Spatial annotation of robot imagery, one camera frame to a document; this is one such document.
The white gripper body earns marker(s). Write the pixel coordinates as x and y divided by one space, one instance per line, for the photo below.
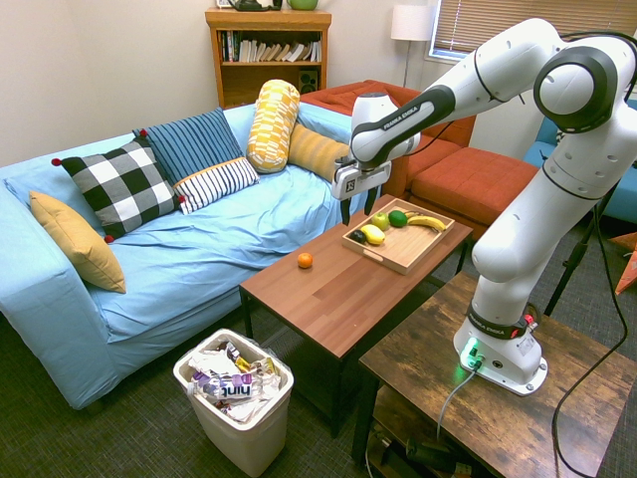
358 180

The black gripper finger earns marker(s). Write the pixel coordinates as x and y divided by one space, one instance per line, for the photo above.
346 211
369 199

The orange tangerine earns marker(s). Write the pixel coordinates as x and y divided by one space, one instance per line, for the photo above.
305 260

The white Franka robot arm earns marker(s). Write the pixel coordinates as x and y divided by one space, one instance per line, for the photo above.
522 224

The wooden serving tray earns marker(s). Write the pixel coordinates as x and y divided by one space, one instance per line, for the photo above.
408 249

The yellow-green apple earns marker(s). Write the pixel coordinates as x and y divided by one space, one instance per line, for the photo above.
380 221

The black avocado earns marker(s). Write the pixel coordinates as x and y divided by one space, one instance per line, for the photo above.
357 237

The dark green lime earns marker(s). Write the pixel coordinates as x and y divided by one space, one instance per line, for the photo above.
397 218

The yellow lemon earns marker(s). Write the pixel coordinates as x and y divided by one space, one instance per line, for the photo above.
373 234

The mustard striped pillow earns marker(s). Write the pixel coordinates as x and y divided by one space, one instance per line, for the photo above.
313 152

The yellow banana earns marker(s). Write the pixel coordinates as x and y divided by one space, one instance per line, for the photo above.
428 221

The reddish wood coffee table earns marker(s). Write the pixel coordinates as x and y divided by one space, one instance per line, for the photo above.
338 294

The yellow patterned bolster pillow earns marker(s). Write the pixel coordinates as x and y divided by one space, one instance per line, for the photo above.
273 124

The small black speaker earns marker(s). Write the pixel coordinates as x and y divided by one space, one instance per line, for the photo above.
308 81

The wooden bookshelf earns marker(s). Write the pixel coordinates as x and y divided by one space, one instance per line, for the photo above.
269 79

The navy white striped pillow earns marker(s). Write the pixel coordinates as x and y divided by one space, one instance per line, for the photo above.
214 181

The light blue sofa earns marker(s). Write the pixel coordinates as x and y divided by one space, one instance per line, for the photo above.
199 249

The white shade floor lamp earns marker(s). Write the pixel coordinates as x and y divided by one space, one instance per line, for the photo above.
410 22

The blue striped pillow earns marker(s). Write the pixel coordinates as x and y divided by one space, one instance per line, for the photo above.
191 142

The white paperback book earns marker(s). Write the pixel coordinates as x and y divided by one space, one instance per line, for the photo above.
245 51

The green bowl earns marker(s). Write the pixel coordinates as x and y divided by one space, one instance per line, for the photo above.
302 4

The dark spine book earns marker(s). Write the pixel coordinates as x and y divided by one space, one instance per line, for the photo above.
227 46

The crumpled white paper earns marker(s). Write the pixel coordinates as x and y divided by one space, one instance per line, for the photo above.
209 361

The black object on bookshelf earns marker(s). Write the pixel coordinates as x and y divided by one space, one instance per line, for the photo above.
249 5

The hint plastic bottle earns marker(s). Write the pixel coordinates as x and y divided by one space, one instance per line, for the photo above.
229 388

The wooden window blinds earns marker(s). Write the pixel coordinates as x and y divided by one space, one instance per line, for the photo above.
497 20

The black white checkered pillow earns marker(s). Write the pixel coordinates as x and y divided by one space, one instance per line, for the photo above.
119 184

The beige trash bin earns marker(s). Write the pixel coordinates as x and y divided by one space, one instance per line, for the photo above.
249 438

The black cylinder under table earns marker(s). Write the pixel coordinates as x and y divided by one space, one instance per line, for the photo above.
430 452

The rustic brown side table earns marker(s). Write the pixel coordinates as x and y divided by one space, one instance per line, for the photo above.
497 423

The plain mustard pillow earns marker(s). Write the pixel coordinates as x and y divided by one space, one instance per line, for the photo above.
79 244

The black camera stand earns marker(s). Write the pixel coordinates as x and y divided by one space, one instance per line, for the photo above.
572 264

